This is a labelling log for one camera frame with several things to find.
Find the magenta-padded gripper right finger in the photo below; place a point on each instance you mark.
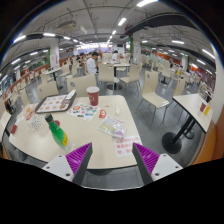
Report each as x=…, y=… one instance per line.
x=146, y=158

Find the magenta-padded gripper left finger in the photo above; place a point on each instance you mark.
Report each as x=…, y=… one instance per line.
x=78, y=158

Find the green drink bottle black cap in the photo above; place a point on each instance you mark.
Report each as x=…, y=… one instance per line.
x=58, y=135

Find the white notice with red text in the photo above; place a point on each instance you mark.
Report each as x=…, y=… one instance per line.
x=126, y=146

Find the colourful printed leaflet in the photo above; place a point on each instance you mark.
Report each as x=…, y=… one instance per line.
x=83, y=111

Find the red sauce sachet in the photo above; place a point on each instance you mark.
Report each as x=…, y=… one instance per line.
x=102, y=113

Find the small white packet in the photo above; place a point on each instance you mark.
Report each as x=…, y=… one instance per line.
x=117, y=110

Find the dark tray with menu paper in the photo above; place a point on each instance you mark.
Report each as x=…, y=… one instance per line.
x=53, y=103

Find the red paper cup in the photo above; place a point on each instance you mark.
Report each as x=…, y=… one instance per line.
x=93, y=96

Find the white napkin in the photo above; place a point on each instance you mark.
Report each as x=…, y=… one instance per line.
x=71, y=95

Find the small red card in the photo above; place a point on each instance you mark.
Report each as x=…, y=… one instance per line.
x=13, y=129

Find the beige chair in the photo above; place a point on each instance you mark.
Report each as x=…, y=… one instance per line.
x=150, y=85
x=80, y=85
x=46, y=90

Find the small red sign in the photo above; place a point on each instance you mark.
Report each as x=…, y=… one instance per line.
x=202, y=107

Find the small yellow sign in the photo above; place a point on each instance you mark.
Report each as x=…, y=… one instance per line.
x=207, y=110

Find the beige side table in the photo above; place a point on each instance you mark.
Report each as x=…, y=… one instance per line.
x=4, y=121

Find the group of beige chairs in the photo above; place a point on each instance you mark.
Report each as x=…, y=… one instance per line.
x=106, y=71

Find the person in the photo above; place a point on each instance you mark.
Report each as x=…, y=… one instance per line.
x=91, y=65
x=115, y=56

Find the ceiling air conditioner unit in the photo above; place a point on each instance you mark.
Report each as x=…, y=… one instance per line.
x=67, y=24

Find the group of ceiling lights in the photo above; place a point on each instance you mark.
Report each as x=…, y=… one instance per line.
x=122, y=21

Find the beige table black pedestal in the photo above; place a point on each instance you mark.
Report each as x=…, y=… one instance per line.
x=191, y=105

